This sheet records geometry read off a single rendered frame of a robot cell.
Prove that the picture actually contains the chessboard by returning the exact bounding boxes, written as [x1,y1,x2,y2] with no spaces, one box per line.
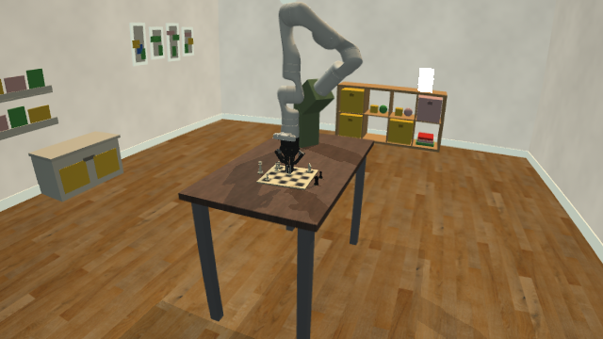
[257,165,318,190]

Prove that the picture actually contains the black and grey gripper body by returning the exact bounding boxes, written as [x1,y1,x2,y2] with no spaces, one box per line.
[280,138,300,157]

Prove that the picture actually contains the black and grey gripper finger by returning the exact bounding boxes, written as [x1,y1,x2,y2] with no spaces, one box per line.
[289,150,305,173]
[275,148,289,173]

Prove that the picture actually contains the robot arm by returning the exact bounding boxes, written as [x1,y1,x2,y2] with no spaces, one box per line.
[273,2,363,141]

